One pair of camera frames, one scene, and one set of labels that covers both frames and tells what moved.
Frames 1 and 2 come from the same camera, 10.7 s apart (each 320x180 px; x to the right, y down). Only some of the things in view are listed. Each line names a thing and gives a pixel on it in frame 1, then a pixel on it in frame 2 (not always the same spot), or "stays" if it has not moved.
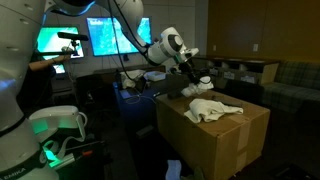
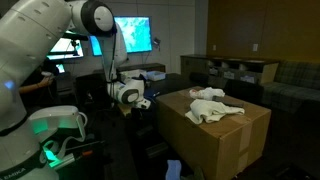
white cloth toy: [203, 84] to [206, 93]
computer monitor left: [48, 41] stays
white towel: [203, 110] stays
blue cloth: [174, 170] stays
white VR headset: [52, 118] stays
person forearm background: [42, 64] to [45, 82]
